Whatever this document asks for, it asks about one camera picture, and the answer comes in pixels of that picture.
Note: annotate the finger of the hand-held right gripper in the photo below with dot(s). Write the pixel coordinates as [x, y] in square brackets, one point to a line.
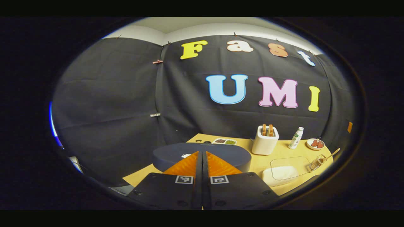
[349, 127]

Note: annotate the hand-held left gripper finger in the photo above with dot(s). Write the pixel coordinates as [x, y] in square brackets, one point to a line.
[198, 189]
[205, 189]

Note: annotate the white milk bottle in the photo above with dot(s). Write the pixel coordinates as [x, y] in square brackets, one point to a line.
[295, 140]

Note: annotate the white toaster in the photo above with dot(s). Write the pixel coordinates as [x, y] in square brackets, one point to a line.
[263, 146]

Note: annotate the dark blue rice cooker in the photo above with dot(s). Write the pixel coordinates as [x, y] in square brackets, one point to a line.
[227, 154]

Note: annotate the black backdrop cloth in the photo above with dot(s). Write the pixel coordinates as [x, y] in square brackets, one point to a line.
[126, 94]

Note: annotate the wooden spoon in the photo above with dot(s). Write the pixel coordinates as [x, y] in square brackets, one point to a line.
[333, 153]

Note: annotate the clear plastic container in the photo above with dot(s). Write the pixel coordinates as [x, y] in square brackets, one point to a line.
[293, 160]

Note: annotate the red meat slice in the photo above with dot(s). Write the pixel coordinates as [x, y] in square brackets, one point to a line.
[320, 144]
[314, 143]

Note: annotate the toasted bread slice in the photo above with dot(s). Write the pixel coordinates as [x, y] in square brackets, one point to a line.
[264, 129]
[270, 129]

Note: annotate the white round plate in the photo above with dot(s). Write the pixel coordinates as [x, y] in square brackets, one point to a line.
[310, 146]

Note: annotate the white divided grain dish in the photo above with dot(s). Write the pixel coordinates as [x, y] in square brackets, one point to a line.
[224, 141]

